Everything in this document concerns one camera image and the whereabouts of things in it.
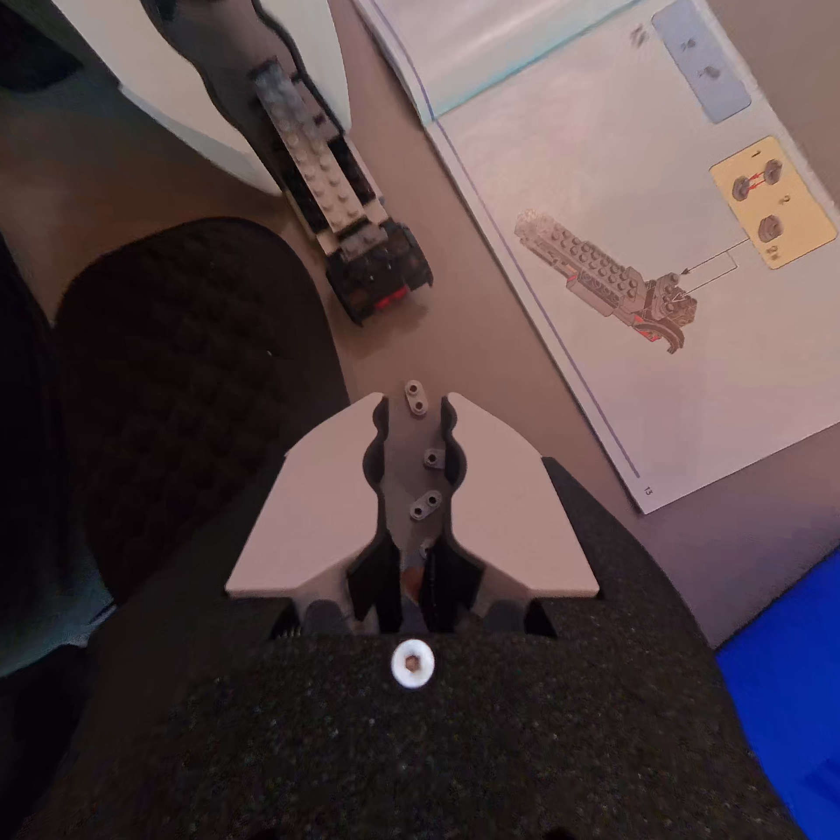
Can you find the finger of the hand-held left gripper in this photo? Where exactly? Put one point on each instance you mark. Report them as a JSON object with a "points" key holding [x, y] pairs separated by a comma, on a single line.
{"points": [[308, 39], [131, 46]]}

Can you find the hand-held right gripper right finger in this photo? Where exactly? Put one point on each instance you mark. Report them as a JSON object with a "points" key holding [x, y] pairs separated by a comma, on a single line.
{"points": [[518, 518]]}

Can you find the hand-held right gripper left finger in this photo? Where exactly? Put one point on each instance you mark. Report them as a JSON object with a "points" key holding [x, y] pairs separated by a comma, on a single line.
{"points": [[308, 518]]}

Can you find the small grey lego plate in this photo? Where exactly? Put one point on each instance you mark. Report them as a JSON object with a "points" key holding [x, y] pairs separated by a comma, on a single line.
{"points": [[415, 397], [425, 506], [433, 457]]}

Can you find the grey black lego truck model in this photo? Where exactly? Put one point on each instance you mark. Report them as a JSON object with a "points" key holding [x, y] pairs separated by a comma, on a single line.
{"points": [[328, 190]]}

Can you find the large blue plastic bin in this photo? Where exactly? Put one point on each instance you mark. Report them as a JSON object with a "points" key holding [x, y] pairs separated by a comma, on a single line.
{"points": [[787, 689]]}

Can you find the open lego instruction booklet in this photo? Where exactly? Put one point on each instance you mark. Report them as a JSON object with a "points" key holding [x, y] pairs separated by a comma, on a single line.
{"points": [[590, 164]]}

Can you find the black dimpled foam pad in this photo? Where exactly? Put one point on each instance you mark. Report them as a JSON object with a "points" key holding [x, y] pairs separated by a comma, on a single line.
{"points": [[184, 394]]}

